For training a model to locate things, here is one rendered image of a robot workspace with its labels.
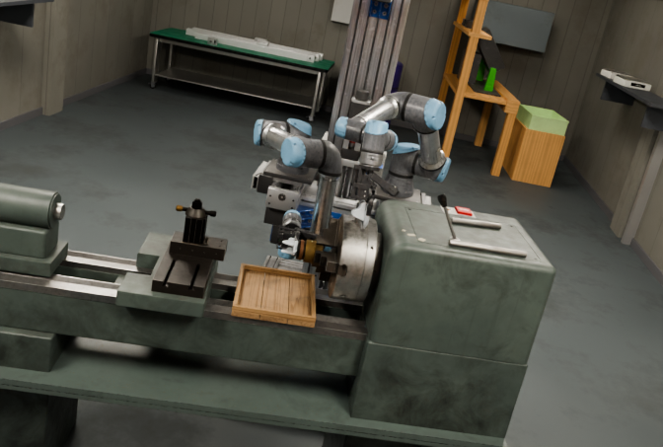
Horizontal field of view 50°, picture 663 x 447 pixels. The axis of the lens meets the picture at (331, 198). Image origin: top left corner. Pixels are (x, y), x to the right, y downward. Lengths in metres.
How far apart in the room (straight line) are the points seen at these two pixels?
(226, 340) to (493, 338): 0.96
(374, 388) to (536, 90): 7.96
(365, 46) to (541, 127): 5.58
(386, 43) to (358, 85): 0.22
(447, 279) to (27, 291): 1.46
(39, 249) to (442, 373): 1.51
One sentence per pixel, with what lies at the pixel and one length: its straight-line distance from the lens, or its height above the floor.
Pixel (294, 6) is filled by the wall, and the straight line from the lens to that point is 10.12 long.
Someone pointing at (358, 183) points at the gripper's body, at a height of 1.43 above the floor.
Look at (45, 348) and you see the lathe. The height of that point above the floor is 0.64.
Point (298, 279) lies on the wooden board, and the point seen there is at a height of 0.89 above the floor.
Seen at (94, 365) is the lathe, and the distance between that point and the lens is 2.83.
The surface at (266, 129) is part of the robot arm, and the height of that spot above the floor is 1.36.
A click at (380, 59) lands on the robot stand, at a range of 3.28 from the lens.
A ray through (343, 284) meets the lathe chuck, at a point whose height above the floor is 1.04.
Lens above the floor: 2.13
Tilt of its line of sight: 19 degrees down
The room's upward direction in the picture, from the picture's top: 11 degrees clockwise
